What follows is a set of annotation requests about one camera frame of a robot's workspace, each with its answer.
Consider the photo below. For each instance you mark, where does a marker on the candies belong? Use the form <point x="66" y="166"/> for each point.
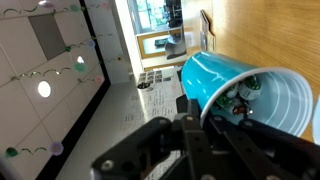
<point x="235" y="99"/>

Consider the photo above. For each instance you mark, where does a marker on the blue plastic cup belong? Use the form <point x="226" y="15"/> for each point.
<point x="286" y="102"/>
<point x="316" y="122"/>

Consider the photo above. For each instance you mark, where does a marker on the whiteboard on wall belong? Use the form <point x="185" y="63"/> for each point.
<point x="154" y="94"/>

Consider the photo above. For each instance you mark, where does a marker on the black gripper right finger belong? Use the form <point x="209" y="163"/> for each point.
<point x="268" y="152"/>

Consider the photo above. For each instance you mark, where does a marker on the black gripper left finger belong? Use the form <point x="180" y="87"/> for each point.
<point x="134" y="157"/>

